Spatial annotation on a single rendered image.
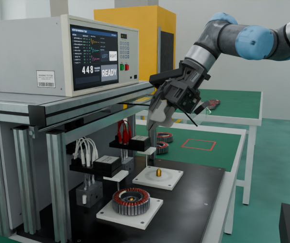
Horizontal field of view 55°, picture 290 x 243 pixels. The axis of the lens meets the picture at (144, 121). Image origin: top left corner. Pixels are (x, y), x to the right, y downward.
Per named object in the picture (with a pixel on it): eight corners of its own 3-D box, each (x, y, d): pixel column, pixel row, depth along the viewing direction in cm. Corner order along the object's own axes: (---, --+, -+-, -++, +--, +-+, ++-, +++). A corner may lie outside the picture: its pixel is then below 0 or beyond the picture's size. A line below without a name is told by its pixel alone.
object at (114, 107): (118, 110, 104) (118, 99, 103) (111, 113, 98) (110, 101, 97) (108, 109, 105) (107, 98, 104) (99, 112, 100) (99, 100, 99)
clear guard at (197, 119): (211, 113, 109) (212, 97, 107) (198, 127, 87) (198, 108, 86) (134, 107, 121) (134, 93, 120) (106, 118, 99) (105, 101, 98)
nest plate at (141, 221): (163, 203, 88) (163, 199, 88) (145, 230, 75) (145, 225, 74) (120, 194, 94) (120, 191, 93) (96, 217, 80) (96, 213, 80)
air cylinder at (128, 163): (133, 169, 114) (133, 157, 112) (125, 177, 107) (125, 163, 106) (122, 168, 116) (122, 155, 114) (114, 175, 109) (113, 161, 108)
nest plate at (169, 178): (183, 174, 110) (183, 170, 110) (172, 190, 96) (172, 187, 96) (147, 168, 115) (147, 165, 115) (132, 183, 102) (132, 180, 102)
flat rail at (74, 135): (153, 105, 121) (153, 98, 120) (58, 148, 65) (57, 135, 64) (151, 105, 121) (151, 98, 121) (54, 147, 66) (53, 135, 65)
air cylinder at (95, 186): (103, 196, 92) (102, 181, 91) (90, 208, 85) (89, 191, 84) (89, 194, 94) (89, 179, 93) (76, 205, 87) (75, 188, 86)
